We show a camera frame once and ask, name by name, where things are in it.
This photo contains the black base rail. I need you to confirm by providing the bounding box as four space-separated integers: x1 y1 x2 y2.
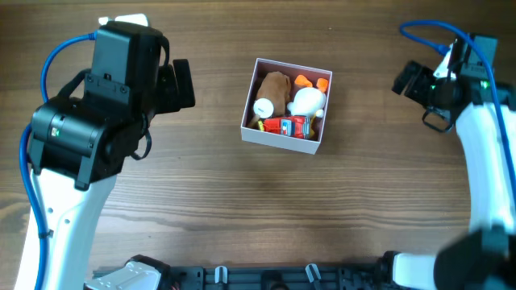
84 255 400 290

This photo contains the red toy fire truck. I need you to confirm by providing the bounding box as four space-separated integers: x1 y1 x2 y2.
263 116 314 139

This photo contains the white rattle drum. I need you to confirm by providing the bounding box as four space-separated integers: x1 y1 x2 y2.
247 98 274 128

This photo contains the brown plush bear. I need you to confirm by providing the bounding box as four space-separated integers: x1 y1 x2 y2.
256 72 292 109

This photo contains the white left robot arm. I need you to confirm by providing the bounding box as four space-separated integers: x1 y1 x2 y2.
15 14 195 289

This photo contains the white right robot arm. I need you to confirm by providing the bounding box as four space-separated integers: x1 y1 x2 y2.
377 34 515 289

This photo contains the white plush duck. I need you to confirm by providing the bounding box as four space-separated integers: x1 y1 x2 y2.
287 74 330 118

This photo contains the pink cardboard box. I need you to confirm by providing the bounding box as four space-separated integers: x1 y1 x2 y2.
240 58 332 155

